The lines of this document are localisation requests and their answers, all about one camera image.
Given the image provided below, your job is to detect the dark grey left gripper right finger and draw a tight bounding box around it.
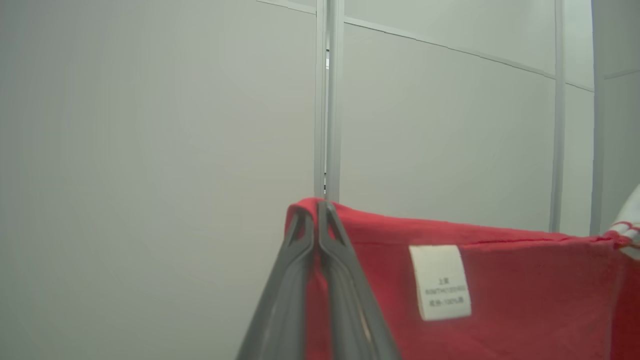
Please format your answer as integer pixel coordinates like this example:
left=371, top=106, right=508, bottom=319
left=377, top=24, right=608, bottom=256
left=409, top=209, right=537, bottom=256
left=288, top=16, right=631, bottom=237
left=317, top=200, right=402, bottom=360

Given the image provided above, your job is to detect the pale vertical partition strip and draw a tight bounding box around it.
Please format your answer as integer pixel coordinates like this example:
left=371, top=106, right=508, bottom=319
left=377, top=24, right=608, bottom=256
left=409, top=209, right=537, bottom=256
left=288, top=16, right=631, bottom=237
left=548, top=0, right=567, bottom=234

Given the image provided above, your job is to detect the grey partition post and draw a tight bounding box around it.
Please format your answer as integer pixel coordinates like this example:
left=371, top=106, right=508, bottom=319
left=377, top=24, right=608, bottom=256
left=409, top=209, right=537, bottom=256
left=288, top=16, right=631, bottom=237
left=313, top=0, right=346, bottom=203

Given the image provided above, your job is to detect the red jersey with white sleeves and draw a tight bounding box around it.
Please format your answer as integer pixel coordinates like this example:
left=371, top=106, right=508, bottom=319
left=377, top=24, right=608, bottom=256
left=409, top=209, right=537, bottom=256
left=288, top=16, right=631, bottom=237
left=284, top=185, right=640, bottom=360

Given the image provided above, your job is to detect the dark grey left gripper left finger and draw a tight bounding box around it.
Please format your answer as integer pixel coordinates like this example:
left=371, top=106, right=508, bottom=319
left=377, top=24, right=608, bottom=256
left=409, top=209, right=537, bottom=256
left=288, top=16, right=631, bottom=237
left=235, top=209, right=316, bottom=360

